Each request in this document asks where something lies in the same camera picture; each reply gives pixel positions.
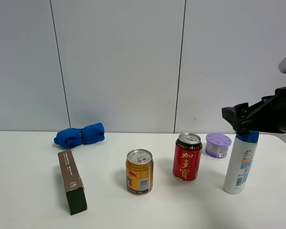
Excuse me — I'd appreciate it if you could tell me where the purple air freshener tub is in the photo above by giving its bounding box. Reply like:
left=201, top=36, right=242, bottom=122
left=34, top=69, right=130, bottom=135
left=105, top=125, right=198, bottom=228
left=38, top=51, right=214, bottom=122
left=205, top=133, right=232, bottom=159

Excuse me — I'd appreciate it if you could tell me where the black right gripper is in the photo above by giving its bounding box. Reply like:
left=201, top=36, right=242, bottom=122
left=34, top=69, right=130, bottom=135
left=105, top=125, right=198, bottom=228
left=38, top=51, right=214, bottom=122
left=222, top=87, right=286, bottom=135

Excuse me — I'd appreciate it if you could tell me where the white blue-capped shampoo bottle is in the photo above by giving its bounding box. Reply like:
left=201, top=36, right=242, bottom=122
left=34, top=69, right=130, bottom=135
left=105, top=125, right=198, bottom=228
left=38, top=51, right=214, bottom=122
left=223, top=131, right=259, bottom=194

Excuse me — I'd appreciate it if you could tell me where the blue rolled towel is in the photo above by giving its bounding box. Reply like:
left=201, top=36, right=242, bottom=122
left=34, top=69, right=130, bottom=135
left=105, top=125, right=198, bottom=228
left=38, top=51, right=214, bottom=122
left=54, top=123, right=105, bottom=149

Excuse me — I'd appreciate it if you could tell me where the red herbal tea can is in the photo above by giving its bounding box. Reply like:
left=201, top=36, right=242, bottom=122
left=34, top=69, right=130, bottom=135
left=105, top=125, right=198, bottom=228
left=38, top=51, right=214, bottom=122
left=173, top=133, right=203, bottom=181

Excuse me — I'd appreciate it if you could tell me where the brown long cardboard box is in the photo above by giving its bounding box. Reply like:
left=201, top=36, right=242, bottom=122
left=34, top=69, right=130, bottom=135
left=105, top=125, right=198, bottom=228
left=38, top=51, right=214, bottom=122
left=58, top=150, right=88, bottom=215

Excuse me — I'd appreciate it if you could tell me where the gold energy drink can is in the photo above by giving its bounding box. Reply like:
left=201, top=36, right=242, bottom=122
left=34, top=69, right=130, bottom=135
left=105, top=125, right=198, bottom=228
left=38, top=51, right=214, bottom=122
left=125, top=149, right=154, bottom=196

